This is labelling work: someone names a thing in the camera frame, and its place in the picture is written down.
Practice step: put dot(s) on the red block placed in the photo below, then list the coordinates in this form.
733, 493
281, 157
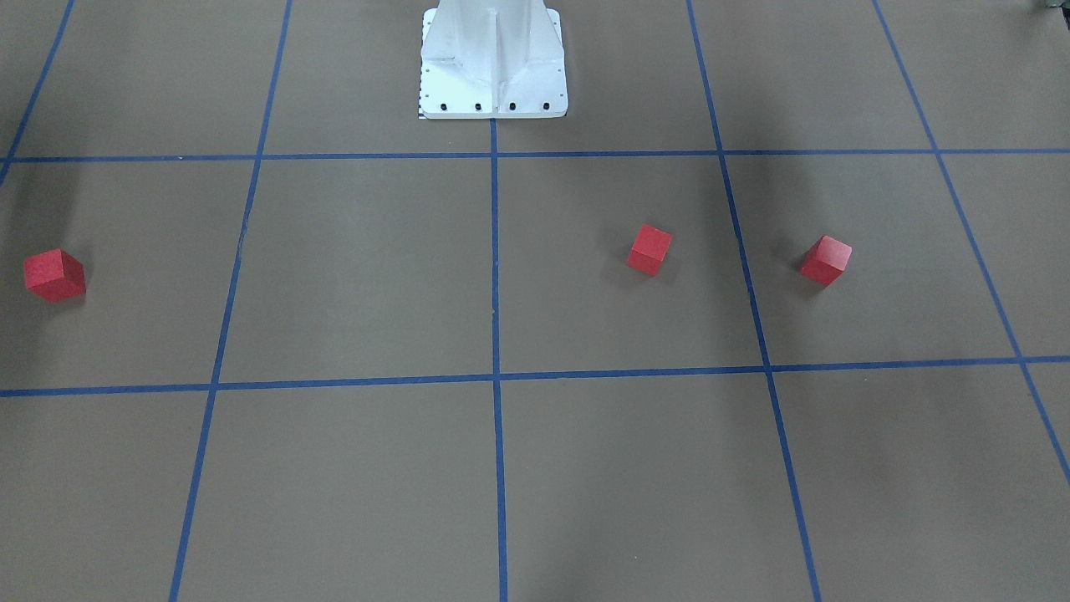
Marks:
649, 249
54, 276
826, 261

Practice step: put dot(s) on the white pedestal column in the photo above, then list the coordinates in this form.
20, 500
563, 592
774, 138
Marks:
483, 60

